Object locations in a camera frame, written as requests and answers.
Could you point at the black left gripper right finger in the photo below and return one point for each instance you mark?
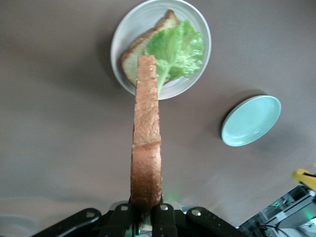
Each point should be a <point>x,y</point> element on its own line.
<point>165,222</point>

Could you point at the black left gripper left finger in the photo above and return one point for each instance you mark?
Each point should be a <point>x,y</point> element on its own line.
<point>116,222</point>

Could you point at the brown bread slice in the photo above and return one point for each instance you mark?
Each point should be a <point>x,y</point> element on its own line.
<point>146,148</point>

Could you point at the bread slice with torn corner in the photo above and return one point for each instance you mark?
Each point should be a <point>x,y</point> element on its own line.
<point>130,61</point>

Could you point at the green lettuce leaf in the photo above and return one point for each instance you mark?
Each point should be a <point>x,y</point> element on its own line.
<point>180,54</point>

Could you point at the mint green plate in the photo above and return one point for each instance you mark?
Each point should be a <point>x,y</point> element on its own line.
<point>251,121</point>

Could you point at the beige plate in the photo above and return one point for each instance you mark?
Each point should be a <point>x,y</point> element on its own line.
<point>128,29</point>

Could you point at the yellow mustard squeeze bottle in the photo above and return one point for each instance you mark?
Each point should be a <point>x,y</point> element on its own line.
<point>303,176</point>

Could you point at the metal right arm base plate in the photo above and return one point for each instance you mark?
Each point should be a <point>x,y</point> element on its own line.
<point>284,209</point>

